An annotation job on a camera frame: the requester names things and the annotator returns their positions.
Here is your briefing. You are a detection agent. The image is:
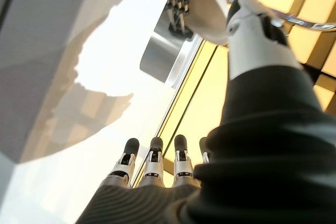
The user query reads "black sink dish rack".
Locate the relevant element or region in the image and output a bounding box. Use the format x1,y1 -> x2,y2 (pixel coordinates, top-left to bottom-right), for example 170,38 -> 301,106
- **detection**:
165,0 -> 196,41

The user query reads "cream round plate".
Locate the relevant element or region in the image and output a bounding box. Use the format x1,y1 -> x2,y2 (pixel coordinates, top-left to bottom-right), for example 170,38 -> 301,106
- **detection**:
183,0 -> 232,47

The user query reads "stainless steel sink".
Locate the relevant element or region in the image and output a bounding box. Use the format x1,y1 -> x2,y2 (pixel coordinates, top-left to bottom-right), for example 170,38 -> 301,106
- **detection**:
139,0 -> 208,90

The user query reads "chrome kitchen faucet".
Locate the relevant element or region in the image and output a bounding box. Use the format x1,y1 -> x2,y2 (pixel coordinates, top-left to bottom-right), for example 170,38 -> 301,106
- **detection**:
223,0 -> 336,32

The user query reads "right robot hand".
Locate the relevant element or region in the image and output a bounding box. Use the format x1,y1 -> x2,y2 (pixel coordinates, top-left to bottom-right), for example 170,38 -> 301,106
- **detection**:
75,0 -> 336,224

